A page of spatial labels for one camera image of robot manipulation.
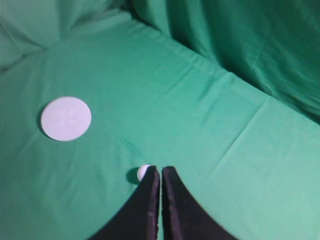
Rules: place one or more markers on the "white dimpled golf ball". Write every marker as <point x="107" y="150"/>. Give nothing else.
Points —
<point x="142" y="171"/>

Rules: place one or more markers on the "black right gripper left finger ball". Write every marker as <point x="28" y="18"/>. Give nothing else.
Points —
<point x="138" y="217"/>

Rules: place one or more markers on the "black right gripper right finger side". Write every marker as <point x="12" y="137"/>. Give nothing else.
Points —
<point x="183" y="218"/>

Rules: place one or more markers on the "white round plate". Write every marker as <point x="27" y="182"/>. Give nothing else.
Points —
<point x="65" y="118"/>

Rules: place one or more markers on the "green table cloth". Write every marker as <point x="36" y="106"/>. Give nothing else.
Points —
<point x="252" y="162"/>

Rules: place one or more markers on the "green backdrop curtain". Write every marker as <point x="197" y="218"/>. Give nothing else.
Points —
<point x="273" y="45"/>

